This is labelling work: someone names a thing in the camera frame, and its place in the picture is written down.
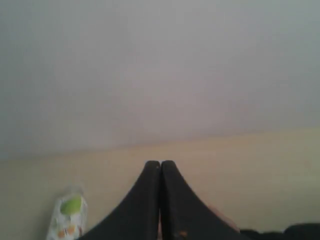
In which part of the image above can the butterfly label clear bottle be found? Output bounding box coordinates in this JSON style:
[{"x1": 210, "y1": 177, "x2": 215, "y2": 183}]
[{"x1": 46, "y1": 186, "x2": 88, "y2": 240}]

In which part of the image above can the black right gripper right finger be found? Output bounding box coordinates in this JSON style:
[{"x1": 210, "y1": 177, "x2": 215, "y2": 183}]
[{"x1": 161, "y1": 160, "x2": 240, "y2": 240}]

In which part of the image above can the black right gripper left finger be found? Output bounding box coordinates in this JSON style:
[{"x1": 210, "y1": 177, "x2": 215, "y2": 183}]
[{"x1": 80, "y1": 160, "x2": 161, "y2": 240}]

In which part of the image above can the person's open hand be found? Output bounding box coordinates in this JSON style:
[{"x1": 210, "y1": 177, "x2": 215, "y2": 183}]
[{"x1": 208, "y1": 206, "x2": 240, "y2": 232}]

